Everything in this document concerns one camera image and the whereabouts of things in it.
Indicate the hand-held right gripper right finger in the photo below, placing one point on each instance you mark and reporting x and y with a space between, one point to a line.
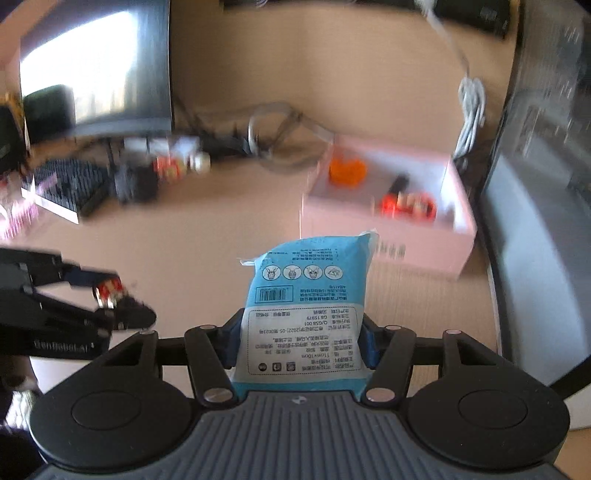
370 347

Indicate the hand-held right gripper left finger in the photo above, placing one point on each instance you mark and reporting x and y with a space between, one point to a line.
231 340

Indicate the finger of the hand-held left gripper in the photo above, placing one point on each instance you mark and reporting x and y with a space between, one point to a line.
129 316
85 277

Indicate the small red white block toy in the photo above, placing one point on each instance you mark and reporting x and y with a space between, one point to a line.
111 290

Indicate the blue packet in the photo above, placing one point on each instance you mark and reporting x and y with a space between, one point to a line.
309 286

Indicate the pink box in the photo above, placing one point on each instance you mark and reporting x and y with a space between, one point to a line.
397 249

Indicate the black plush toy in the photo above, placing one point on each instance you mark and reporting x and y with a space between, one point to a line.
136 183

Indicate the red figurine toy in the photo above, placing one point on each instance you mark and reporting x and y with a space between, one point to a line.
408 206

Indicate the orange pumpkin toy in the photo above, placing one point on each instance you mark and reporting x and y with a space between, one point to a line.
347 171

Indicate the wooden desktop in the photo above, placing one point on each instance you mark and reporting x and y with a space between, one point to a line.
207 240

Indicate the black keyboard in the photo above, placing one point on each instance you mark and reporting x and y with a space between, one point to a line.
64 191

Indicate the pink patterned object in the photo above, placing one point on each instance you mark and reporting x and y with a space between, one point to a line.
16 217

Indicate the small red white toy figure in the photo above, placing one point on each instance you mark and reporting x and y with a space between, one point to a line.
168 168

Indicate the small white ball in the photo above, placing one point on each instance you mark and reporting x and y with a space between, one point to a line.
199 162

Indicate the computer monitor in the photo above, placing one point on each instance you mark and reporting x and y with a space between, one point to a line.
101 60

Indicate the computer case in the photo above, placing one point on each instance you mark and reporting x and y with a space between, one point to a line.
540 184

